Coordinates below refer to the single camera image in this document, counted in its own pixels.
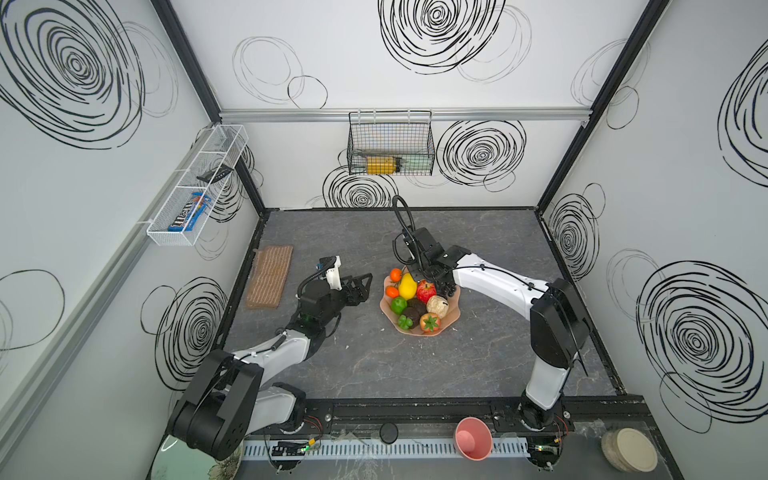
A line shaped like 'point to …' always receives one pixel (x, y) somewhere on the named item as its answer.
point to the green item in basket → (415, 162)
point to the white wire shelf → (223, 145)
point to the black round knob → (388, 433)
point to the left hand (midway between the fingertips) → (365, 276)
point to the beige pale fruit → (438, 306)
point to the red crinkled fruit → (425, 290)
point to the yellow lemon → (408, 287)
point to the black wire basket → (391, 143)
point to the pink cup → (473, 438)
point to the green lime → (398, 305)
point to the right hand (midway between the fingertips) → (417, 258)
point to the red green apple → (430, 322)
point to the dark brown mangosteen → (413, 315)
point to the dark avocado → (417, 304)
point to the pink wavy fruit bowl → (451, 316)
